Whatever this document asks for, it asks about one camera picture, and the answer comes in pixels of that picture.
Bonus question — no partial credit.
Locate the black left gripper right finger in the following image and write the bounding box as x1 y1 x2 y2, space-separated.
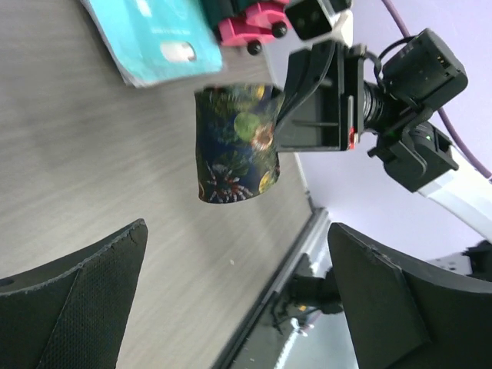
327 223 491 369

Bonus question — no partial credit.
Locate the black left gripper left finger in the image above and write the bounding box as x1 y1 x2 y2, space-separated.
1 219 148 369

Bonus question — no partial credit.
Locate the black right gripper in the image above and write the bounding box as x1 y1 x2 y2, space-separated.
278 40 365 152

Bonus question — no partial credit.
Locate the dark floral patterned tie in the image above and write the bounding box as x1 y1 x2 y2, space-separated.
194 83 284 204

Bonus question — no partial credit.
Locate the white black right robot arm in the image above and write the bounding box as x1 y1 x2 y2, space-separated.
275 29 491 281

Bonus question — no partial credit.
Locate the black pink drawer organizer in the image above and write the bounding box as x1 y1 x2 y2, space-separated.
201 0 291 55

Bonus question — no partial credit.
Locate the teal booklet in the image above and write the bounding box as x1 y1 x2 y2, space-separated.
81 0 224 88

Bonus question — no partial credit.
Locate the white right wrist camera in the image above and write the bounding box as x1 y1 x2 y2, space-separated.
284 0 354 46

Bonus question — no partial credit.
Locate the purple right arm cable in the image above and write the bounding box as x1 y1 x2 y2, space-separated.
380 0 492 180

